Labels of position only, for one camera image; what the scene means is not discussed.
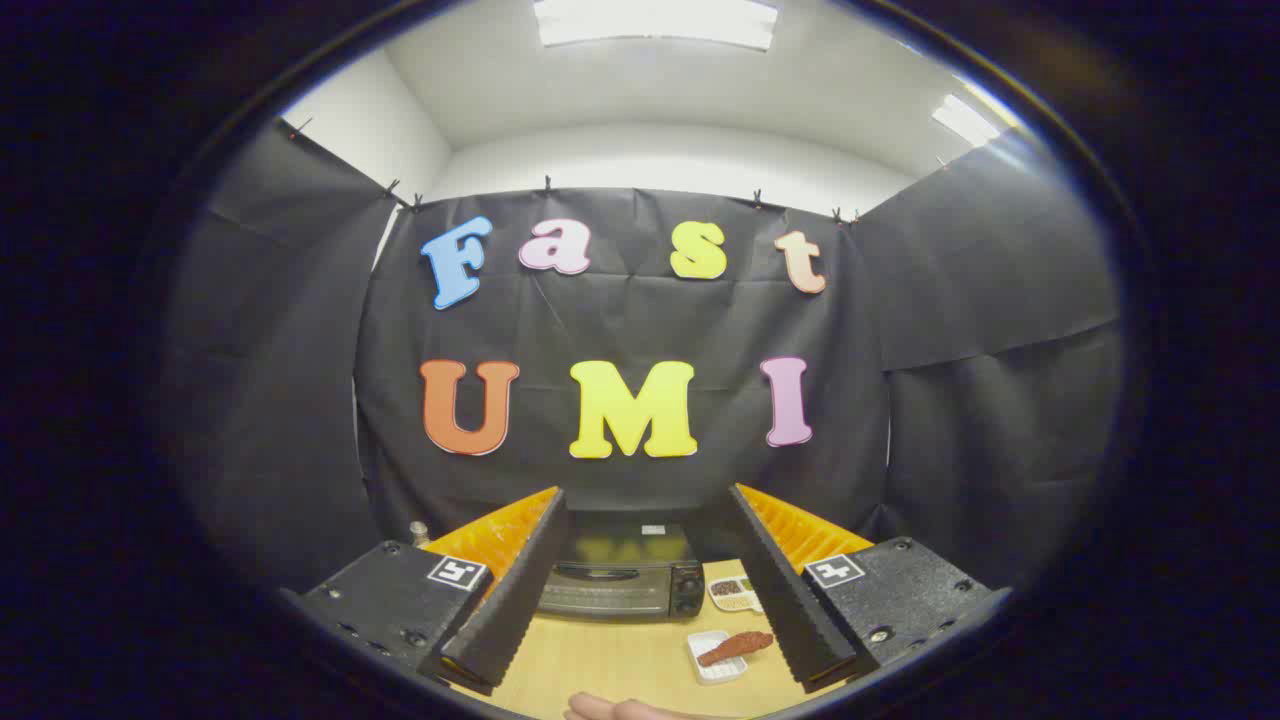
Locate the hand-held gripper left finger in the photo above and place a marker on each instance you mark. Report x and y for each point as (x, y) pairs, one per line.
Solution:
(520, 600)

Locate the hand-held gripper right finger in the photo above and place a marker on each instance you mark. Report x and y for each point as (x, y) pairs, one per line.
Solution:
(785, 600)

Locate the reddish brown meat piece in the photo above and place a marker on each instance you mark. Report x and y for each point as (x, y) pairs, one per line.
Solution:
(735, 647)

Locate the black toaster oven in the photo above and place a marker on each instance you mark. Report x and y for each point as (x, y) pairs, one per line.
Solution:
(620, 592)

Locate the white divided dish with beans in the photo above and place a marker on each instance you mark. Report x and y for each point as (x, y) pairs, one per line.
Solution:
(730, 598)

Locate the small white plastic tray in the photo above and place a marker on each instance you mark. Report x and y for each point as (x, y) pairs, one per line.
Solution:
(720, 673)

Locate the clear bottle with orange label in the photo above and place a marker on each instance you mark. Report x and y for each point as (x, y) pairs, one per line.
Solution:
(419, 532)

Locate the small ceiling light panel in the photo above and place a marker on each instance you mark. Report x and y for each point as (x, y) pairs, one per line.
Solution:
(965, 120)

